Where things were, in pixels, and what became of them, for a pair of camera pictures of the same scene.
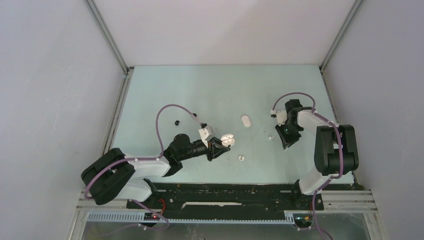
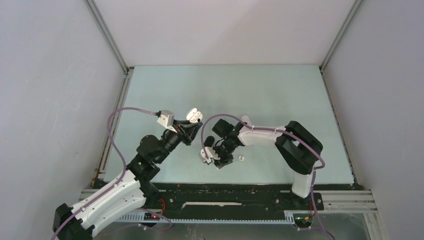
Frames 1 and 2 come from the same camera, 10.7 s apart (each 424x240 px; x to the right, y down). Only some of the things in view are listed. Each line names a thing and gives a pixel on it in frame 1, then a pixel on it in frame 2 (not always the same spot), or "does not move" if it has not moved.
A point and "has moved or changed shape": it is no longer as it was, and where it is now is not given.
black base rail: (226, 200) does not move
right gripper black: (287, 141) to (223, 161)
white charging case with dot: (227, 139) has moved or changed shape
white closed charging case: (246, 121) does not move
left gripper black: (215, 148) to (187, 134)
